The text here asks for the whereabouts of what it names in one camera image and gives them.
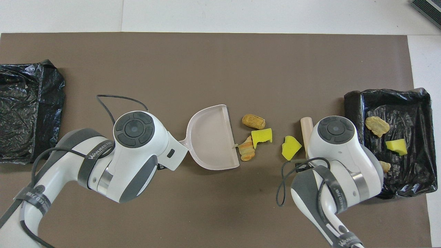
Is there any beige plastic dustpan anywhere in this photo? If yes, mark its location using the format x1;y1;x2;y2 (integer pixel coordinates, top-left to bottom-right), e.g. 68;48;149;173
178;104;240;171

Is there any striped croissant piece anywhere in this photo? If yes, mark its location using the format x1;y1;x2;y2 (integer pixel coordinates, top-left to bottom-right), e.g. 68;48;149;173
234;135;256;162

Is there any brown bread roll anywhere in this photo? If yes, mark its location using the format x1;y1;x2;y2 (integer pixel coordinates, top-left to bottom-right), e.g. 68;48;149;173
242;114;266;130

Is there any yellow sponge piece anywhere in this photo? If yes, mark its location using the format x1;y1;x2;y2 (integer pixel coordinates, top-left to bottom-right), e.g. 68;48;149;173
385;138;408;156
251;128;273;149
281;135;302;161

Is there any beige hand brush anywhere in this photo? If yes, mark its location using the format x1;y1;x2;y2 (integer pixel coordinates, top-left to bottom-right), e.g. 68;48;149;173
300;117;314;149

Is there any pale lumpy bread piece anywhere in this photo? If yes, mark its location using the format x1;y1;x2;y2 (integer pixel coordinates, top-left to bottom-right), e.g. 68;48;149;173
365;116;391;138

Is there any black bag lined bin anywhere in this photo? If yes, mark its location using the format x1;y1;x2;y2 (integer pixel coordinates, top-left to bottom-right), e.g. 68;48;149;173
0;59;66;164
342;87;439;199

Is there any brown table mat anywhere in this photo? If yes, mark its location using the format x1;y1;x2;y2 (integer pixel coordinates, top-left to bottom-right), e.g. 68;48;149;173
0;32;433;248

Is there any dark ribbed device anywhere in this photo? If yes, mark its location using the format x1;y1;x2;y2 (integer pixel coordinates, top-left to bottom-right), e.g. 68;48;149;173
410;0;441;30

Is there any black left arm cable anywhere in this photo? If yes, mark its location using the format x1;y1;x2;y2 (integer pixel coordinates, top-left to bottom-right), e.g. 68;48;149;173
0;94;148;248

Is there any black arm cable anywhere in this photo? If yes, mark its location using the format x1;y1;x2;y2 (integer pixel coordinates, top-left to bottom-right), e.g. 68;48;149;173
0;94;148;248
276;157;345;221

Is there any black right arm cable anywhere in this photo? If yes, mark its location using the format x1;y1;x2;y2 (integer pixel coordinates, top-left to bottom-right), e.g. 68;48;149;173
276;157;345;221

